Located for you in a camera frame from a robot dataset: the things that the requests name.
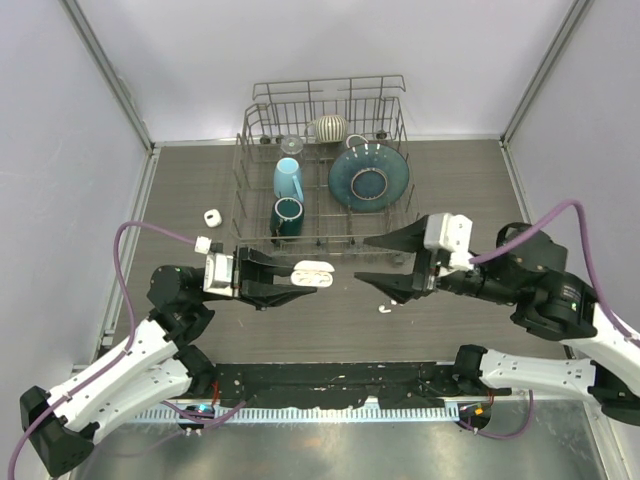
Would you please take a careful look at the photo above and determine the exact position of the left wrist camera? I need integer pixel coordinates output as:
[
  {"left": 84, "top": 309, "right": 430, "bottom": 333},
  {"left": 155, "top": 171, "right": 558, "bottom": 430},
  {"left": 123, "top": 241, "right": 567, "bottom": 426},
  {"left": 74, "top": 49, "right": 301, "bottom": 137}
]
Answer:
[{"left": 194, "top": 236, "right": 234, "bottom": 298}]

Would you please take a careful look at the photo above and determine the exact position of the light blue mug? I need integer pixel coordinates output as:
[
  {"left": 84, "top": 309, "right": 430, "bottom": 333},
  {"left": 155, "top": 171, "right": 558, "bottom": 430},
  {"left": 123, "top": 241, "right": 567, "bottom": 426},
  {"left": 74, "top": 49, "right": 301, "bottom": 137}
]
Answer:
[{"left": 273, "top": 157, "right": 304, "bottom": 203}]

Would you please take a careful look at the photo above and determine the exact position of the wire dish rack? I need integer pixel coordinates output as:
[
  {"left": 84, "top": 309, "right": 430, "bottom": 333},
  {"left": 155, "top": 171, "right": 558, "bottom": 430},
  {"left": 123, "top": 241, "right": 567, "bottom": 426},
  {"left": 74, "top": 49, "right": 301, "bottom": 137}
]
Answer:
[{"left": 228, "top": 75, "right": 421, "bottom": 260}]

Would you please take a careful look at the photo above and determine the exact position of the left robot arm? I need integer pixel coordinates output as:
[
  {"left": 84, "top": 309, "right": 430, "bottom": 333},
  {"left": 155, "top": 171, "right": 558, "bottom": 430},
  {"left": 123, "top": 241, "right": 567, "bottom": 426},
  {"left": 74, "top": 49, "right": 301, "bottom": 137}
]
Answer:
[{"left": 19, "top": 247, "right": 334, "bottom": 477}]

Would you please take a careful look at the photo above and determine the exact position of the clear glass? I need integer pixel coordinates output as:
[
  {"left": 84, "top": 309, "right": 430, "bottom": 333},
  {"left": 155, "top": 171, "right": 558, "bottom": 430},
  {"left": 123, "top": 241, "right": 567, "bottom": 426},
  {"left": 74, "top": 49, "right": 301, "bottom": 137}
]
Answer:
[{"left": 280, "top": 135, "right": 304, "bottom": 157}]

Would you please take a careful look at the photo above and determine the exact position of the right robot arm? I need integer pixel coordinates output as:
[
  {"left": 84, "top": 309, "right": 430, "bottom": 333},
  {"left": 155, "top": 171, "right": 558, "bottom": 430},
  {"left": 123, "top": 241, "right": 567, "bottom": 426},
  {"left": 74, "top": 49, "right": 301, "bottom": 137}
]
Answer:
[{"left": 354, "top": 213, "right": 639, "bottom": 426}]

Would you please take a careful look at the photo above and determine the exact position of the large teal plate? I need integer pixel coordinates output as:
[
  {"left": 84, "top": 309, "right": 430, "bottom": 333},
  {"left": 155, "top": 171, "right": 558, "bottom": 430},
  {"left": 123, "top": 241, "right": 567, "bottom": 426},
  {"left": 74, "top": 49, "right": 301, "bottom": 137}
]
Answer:
[{"left": 328, "top": 143, "right": 410, "bottom": 213}]

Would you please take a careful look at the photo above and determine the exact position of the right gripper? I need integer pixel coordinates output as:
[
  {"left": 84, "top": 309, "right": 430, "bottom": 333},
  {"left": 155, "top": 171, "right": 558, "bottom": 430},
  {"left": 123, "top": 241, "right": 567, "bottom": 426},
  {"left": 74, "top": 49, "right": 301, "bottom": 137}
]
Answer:
[{"left": 351, "top": 211, "right": 517, "bottom": 304}]

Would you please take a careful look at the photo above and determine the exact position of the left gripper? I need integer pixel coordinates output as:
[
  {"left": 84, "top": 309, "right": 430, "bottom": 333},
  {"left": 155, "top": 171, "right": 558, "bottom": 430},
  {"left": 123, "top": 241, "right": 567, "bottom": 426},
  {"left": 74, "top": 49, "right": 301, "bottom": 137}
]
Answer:
[{"left": 197, "top": 244, "right": 316, "bottom": 310}]

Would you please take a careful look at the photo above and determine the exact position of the small white charging case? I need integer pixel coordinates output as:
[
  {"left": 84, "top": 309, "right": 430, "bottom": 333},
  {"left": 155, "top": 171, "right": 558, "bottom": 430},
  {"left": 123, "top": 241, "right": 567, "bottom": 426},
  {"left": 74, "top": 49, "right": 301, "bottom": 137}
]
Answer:
[{"left": 203, "top": 209, "right": 223, "bottom": 228}]

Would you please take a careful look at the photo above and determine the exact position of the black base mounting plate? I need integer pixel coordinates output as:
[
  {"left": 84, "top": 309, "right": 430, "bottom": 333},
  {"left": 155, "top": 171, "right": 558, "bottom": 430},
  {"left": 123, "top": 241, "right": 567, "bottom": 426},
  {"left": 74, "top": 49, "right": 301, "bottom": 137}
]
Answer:
[{"left": 192, "top": 362, "right": 486, "bottom": 410}]

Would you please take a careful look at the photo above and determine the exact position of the white slotted cable duct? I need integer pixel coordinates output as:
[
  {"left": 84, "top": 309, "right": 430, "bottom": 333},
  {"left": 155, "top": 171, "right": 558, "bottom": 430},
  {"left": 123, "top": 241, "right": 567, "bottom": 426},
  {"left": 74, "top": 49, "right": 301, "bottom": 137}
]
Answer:
[{"left": 131, "top": 400, "right": 459, "bottom": 424}]

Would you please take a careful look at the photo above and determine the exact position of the oval white charging case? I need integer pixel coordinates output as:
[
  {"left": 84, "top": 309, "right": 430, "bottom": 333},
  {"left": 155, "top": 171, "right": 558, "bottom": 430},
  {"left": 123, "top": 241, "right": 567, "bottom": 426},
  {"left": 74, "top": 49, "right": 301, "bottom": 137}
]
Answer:
[{"left": 290, "top": 260, "right": 335, "bottom": 288}]

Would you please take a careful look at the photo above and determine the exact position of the striped ceramic mug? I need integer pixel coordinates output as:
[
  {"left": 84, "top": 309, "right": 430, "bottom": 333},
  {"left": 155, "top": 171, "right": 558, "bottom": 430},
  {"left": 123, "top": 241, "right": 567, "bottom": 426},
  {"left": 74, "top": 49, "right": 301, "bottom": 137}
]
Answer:
[{"left": 304, "top": 114, "right": 348, "bottom": 144}]

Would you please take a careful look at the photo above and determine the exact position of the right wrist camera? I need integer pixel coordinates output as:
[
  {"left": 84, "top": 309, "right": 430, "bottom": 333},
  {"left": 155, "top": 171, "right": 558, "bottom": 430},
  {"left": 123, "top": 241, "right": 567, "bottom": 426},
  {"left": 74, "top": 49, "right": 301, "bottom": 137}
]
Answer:
[{"left": 423, "top": 213, "right": 473, "bottom": 271}]

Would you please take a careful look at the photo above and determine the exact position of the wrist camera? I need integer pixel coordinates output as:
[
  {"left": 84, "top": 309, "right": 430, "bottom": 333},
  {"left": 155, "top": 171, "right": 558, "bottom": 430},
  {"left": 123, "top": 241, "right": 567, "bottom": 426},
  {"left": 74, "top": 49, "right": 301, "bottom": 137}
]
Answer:
[
  {"left": 194, "top": 236, "right": 234, "bottom": 298},
  {"left": 423, "top": 213, "right": 473, "bottom": 271}
]

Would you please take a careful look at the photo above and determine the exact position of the dark teal mug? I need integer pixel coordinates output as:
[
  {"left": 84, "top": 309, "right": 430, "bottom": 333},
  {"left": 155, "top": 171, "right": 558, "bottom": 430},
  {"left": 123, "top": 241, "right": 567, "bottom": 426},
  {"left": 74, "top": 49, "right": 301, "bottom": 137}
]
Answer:
[{"left": 269, "top": 197, "right": 305, "bottom": 244}]

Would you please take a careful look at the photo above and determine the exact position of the small white-rimmed bowl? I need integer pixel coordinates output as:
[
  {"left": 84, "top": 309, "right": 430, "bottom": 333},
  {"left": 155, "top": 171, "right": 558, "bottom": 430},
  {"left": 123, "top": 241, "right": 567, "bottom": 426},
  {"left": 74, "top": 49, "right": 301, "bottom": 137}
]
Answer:
[{"left": 345, "top": 134, "right": 368, "bottom": 149}]

